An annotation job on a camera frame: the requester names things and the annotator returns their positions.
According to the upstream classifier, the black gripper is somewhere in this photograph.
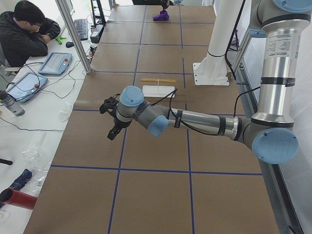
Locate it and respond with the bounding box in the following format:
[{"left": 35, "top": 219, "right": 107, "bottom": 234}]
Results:
[
  {"left": 160, "top": 0, "right": 169, "bottom": 9},
  {"left": 107, "top": 115, "right": 132, "bottom": 140}
]

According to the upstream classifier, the purple towel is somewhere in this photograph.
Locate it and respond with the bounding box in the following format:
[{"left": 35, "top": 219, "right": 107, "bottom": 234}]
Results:
[{"left": 152, "top": 10, "right": 170, "bottom": 21}]

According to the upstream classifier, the wooden towel rack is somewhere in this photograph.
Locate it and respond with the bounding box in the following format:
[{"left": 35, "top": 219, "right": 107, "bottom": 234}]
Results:
[{"left": 141, "top": 78, "right": 176, "bottom": 98}]

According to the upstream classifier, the black box device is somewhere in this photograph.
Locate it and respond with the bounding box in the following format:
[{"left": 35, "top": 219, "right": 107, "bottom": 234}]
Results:
[{"left": 90, "top": 24, "right": 104, "bottom": 43}]

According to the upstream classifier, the clear plastic wrap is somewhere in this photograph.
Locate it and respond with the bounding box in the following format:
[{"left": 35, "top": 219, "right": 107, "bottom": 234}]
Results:
[{"left": 22, "top": 132, "right": 51, "bottom": 196}]

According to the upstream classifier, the black keyboard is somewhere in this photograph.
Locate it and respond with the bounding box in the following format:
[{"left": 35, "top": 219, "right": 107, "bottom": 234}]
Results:
[{"left": 74, "top": 19, "right": 88, "bottom": 40}]

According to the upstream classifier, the far blue teach pendant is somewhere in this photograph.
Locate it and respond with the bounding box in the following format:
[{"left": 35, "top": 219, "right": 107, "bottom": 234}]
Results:
[{"left": 38, "top": 52, "right": 73, "bottom": 76}]

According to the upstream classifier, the blue teach pendant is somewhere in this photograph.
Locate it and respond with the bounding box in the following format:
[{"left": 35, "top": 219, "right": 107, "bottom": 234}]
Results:
[
  {"left": 6, "top": 72, "right": 48, "bottom": 103},
  {"left": 38, "top": 52, "right": 73, "bottom": 76}
]

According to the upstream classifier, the black computer mouse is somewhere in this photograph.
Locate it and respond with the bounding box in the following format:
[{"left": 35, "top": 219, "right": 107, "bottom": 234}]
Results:
[{"left": 65, "top": 41, "right": 74, "bottom": 48}]

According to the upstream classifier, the near blue teach pendant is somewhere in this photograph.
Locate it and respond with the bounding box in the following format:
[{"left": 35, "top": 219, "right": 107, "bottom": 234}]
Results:
[{"left": 6, "top": 72, "right": 48, "bottom": 103}]

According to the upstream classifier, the green toy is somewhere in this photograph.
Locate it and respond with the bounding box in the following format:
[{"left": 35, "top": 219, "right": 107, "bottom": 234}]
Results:
[{"left": 55, "top": 35, "right": 66, "bottom": 45}]

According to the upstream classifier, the grey water bottle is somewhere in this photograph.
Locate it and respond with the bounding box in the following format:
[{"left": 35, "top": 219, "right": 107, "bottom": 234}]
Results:
[{"left": 0, "top": 90, "right": 25, "bottom": 117}]

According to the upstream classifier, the red cylinder tube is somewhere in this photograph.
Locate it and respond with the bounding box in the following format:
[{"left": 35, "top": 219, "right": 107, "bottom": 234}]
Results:
[{"left": 0, "top": 188, "right": 37, "bottom": 210}]

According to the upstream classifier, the person in black jacket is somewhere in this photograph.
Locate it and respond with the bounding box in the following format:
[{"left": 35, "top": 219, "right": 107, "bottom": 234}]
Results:
[{"left": 0, "top": 0, "right": 60, "bottom": 67}]

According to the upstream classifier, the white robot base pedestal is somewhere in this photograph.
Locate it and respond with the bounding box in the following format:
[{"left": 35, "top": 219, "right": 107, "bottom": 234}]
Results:
[{"left": 193, "top": 0, "right": 248, "bottom": 86}]

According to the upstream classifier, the aluminium frame post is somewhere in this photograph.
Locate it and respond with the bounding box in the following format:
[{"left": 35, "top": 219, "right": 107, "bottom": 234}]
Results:
[{"left": 56, "top": 0, "right": 91, "bottom": 74}]

